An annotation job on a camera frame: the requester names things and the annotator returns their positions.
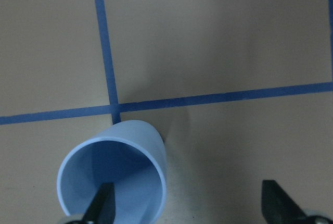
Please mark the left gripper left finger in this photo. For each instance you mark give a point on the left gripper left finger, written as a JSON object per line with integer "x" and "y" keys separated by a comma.
{"x": 102, "y": 207}

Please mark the blue cup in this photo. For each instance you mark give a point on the blue cup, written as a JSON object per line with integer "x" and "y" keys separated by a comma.
{"x": 131, "y": 155}

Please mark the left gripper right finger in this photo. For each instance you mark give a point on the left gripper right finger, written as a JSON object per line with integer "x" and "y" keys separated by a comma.
{"x": 277, "y": 206}

